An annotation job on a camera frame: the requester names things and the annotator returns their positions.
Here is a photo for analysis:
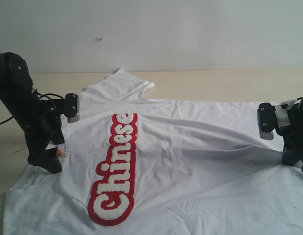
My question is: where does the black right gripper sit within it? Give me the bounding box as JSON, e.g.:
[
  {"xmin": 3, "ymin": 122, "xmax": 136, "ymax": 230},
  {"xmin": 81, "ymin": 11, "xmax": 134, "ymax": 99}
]
[{"xmin": 278, "ymin": 105, "xmax": 303, "ymax": 173}]

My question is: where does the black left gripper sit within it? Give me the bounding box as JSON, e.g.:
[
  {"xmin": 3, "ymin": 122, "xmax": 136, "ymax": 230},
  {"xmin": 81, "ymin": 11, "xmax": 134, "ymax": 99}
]
[{"xmin": 24, "ymin": 98, "xmax": 65, "ymax": 174}]

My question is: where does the white t-shirt red lettering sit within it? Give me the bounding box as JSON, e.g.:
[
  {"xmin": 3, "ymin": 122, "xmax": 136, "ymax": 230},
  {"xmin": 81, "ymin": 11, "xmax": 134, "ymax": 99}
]
[{"xmin": 3, "ymin": 70, "xmax": 303, "ymax": 235}]

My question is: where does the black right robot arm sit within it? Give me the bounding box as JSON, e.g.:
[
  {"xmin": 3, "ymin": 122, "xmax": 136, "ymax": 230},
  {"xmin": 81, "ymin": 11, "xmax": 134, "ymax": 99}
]
[{"xmin": 278, "ymin": 96, "xmax": 303, "ymax": 172}]

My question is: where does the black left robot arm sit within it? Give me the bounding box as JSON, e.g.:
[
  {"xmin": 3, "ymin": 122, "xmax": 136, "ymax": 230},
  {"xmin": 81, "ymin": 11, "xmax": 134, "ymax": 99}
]
[{"xmin": 0, "ymin": 52, "xmax": 64, "ymax": 174}]

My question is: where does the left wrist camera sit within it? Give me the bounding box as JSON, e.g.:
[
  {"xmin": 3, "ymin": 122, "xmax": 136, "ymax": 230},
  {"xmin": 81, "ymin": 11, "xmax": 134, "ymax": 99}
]
[{"xmin": 64, "ymin": 93, "xmax": 80, "ymax": 123}]

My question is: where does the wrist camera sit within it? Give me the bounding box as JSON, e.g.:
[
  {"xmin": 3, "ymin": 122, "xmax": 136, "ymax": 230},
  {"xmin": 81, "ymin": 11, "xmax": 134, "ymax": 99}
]
[
  {"xmin": 64, "ymin": 93, "xmax": 80, "ymax": 123},
  {"xmin": 257, "ymin": 102, "xmax": 278, "ymax": 141}
]

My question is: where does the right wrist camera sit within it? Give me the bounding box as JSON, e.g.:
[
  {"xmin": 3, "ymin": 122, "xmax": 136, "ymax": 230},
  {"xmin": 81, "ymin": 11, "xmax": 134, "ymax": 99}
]
[{"xmin": 257, "ymin": 102, "xmax": 278, "ymax": 141}]

